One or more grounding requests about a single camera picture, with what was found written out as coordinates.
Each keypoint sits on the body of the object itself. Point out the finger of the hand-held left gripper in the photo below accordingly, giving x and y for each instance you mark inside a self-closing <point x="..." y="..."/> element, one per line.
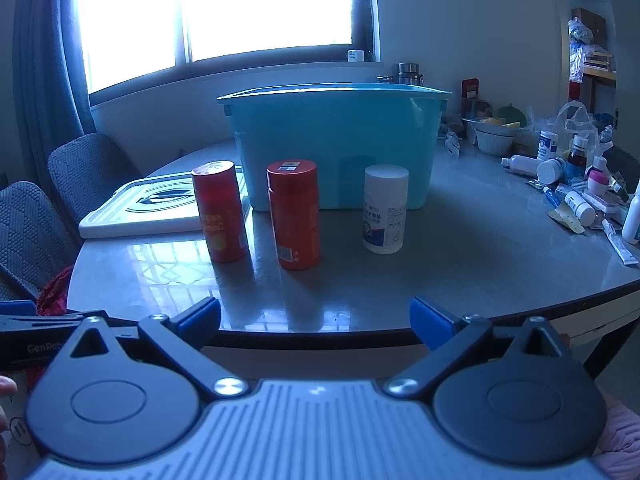
<point x="15" y="308"/>

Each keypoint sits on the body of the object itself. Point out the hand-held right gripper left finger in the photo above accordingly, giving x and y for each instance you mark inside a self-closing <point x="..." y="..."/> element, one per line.
<point x="197" y="322"/>

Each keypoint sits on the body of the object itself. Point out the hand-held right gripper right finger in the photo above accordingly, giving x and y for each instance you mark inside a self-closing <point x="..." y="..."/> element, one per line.
<point x="431" y="324"/>

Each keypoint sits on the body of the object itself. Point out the red bottle with speckled cap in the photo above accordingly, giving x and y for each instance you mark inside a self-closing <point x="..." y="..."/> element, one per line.
<point x="221" y="220"/>

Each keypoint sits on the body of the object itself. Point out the white bottle with blue label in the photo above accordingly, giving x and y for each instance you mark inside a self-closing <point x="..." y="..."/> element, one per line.
<point x="384" y="210"/>

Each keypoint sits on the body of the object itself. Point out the red bottle with sticker cap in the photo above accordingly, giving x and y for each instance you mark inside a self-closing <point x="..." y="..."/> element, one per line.
<point x="295" y="210"/>

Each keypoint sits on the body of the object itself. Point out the teal plastic storage bin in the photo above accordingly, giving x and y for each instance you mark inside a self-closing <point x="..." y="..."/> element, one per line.
<point x="325" y="150"/>

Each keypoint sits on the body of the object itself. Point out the grey desktop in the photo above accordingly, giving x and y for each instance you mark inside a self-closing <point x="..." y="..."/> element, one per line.
<point x="450" y="270"/>

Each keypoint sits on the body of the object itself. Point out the person's left hand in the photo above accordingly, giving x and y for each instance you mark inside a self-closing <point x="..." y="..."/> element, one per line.
<point x="7" y="386"/>

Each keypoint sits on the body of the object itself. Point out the red crumpled jacket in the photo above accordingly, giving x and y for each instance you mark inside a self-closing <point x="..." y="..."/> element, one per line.
<point x="55" y="290"/>

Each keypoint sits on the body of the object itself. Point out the grey knit chair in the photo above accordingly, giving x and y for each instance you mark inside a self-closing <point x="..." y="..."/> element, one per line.
<point x="30" y="240"/>
<point x="90" y="170"/>

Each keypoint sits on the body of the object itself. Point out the white storage bin lid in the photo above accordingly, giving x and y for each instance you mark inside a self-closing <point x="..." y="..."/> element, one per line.
<point x="130" y="210"/>

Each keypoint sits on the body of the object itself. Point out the small lying white bottle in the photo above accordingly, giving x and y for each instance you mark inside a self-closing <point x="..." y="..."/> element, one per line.
<point x="581" y="208"/>

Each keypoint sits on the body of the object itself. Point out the white ribbed bowl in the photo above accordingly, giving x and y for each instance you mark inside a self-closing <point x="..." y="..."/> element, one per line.
<point x="494" y="141"/>

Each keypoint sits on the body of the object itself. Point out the lying white capped bottle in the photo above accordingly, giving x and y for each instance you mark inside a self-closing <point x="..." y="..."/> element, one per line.
<point x="550" y="171"/>

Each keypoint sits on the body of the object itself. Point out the white ointment tube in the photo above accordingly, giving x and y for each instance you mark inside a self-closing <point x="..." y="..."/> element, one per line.
<point x="619" y="242"/>

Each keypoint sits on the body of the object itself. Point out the upright white medicine bottle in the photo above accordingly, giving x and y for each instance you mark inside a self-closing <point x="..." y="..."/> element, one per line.
<point x="548" y="146"/>

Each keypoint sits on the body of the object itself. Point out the person's pink clothing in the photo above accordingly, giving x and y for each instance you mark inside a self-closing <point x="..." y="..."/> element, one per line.
<point x="622" y="435"/>

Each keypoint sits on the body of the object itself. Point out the pink and white jar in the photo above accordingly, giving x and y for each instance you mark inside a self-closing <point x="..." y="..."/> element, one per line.
<point x="597" y="177"/>

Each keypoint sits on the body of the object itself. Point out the green round lid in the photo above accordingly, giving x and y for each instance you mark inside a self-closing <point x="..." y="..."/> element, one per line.
<point x="510" y="114"/>

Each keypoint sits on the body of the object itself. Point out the tall white bottle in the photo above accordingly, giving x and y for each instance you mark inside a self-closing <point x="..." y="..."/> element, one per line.
<point x="632" y="220"/>

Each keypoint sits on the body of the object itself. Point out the red and white box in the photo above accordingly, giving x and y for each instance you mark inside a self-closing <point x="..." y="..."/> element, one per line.
<point x="470" y="89"/>

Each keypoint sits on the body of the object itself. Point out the blue curtain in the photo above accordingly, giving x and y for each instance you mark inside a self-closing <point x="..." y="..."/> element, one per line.
<point x="45" y="60"/>

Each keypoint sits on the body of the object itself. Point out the steel thermos flask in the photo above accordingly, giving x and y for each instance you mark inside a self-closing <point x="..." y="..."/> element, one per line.
<point x="409" y="74"/>

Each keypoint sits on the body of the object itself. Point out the clear plastic bag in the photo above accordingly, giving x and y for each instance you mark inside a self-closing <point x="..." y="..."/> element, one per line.
<point x="575" y="117"/>

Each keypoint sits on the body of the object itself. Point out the blue plastic bag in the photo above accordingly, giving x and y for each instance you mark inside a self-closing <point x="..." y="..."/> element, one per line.
<point x="577" y="50"/>

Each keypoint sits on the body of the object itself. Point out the wooden shelf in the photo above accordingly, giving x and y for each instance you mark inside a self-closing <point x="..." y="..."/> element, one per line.
<point x="602" y="62"/>

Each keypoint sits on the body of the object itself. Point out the window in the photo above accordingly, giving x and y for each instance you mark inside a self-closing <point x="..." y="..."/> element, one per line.
<point x="225" y="10"/>

